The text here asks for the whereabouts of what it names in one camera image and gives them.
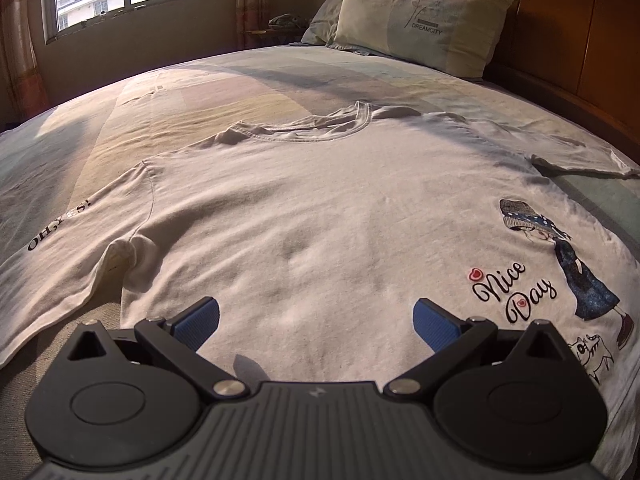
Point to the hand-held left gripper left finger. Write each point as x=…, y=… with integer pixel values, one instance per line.
x=197, y=322

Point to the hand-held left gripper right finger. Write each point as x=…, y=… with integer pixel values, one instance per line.
x=435, y=327

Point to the white printed t-shirt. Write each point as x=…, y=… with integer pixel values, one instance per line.
x=325, y=210

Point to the bed with striped sheet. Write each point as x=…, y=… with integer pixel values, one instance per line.
x=225, y=85

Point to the wooden nightstand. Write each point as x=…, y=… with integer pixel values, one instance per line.
x=270, y=39

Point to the large printed pillow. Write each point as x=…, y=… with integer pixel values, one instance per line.
x=415, y=15

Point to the grey bundle on nightstand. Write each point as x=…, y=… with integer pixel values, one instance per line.
x=287, y=21

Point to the checked curtain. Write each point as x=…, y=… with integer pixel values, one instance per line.
x=22, y=55
x=252, y=5

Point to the wooden headboard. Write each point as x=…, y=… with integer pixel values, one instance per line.
x=575, y=35

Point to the small pale blue pillow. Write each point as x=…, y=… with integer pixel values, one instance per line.
x=322, y=22

